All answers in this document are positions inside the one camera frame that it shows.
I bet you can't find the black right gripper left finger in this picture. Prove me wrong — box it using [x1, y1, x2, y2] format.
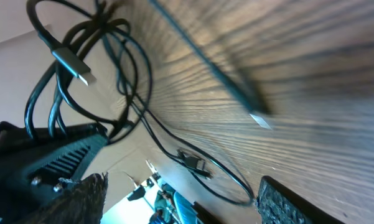
[18, 173, 108, 224]

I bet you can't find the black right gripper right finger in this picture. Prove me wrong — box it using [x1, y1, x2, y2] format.
[256, 175, 343, 224]

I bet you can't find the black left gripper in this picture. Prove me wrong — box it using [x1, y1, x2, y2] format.
[0, 121, 108, 223]

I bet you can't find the black USB cable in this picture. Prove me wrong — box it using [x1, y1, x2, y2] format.
[24, 0, 256, 207]
[147, 0, 273, 131]

